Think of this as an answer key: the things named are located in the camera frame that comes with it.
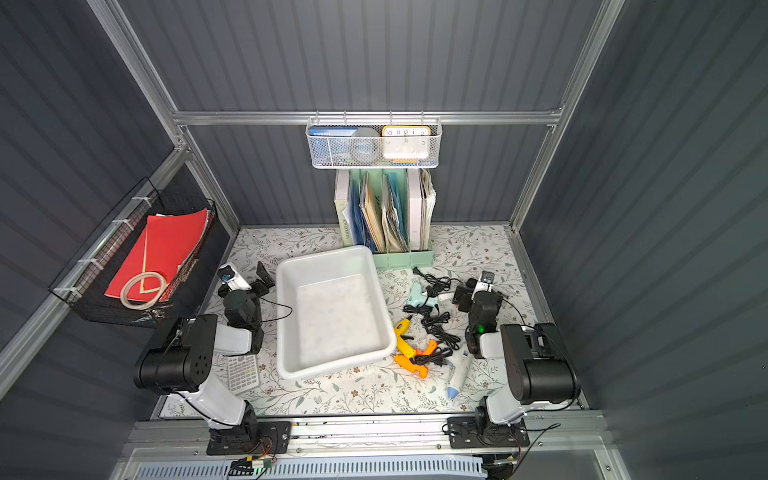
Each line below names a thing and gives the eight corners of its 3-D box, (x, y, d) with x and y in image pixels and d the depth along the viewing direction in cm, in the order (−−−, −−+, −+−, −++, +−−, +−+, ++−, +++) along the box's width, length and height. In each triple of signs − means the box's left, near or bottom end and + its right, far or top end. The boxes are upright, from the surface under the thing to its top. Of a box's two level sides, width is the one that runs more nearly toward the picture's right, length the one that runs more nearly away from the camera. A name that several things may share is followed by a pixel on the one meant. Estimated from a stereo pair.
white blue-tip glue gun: (444, 395, 81) (445, 392, 79) (459, 352, 89) (461, 348, 87) (457, 402, 80) (459, 399, 78) (472, 358, 88) (474, 354, 85)
